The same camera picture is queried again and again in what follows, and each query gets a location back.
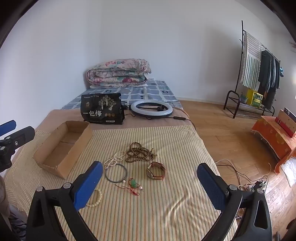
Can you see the yellow box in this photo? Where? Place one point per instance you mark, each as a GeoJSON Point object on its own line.
{"type": "Point", "coordinates": [254, 98]}

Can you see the plaid blue bed sheet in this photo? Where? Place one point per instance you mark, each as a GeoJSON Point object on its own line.
{"type": "Point", "coordinates": [152, 92]}

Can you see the black snack bag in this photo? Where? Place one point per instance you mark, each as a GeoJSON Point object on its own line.
{"type": "Point", "coordinates": [101, 107]}

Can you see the white power strip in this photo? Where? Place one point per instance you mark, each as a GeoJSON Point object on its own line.
{"type": "Point", "coordinates": [248, 186]}

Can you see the brown cardboard box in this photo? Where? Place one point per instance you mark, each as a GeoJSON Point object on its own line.
{"type": "Point", "coordinates": [69, 143]}

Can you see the green striped towel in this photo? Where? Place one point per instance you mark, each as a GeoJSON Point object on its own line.
{"type": "Point", "coordinates": [251, 62]}

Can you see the red flat box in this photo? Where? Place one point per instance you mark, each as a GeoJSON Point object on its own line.
{"type": "Point", "coordinates": [284, 127]}

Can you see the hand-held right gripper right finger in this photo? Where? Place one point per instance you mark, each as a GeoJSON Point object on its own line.
{"type": "Point", "coordinates": [209, 185]}

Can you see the striped yellow blanket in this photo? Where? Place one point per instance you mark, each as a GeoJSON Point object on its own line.
{"type": "Point", "coordinates": [166, 208]}

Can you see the dark hanging clothes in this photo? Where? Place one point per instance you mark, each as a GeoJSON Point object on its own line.
{"type": "Point", "coordinates": [266, 74]}

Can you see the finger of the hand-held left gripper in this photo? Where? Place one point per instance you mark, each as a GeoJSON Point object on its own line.
{"type": "Point", "coordinates": [7, 128]}
{"type": "Point", "coordinates": [20, 136]}

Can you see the folded floral quilt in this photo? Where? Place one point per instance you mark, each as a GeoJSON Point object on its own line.
{"type": "Point", "coordinates": [118, 73]}

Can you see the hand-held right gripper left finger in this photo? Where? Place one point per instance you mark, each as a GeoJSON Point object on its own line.
{"type": "Point", "coordinates": [89, 183]}

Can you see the grey bangle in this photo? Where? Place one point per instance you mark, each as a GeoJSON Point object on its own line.
{"type": "Point", "coordinates": [106, 177]}

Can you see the light wooden board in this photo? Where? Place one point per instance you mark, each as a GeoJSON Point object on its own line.
{"type": "Point", "coordinates": [288, 119]}

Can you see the black metal clothes rack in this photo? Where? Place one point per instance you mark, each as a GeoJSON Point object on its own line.
{"type": "Point", "coordinates": [229, 97]}

